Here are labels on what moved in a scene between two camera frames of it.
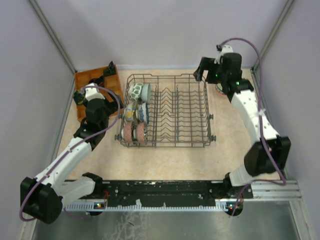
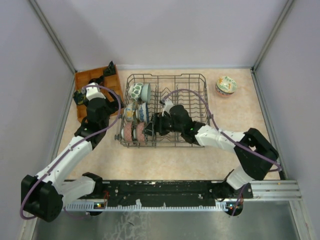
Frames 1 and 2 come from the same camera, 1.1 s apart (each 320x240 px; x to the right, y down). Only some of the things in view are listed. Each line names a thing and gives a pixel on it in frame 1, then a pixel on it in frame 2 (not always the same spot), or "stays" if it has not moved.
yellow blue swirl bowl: x=128 y=112 stays
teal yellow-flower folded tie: x=78 y=97 stays
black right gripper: x=206 y=64 to x=156 y=124
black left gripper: x=113 y=105 stays
